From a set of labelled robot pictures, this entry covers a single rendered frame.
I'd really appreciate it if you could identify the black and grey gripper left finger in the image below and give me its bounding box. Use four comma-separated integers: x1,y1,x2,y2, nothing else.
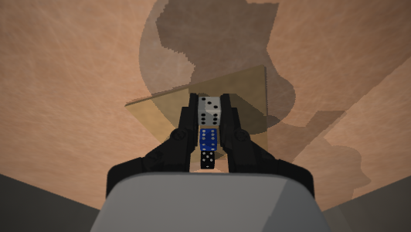
106,93,199,198

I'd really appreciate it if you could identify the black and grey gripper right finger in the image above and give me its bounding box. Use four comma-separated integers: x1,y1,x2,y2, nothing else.
219,94,315,199

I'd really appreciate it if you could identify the blue die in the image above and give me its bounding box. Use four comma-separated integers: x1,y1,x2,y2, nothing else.
199,128,217,151

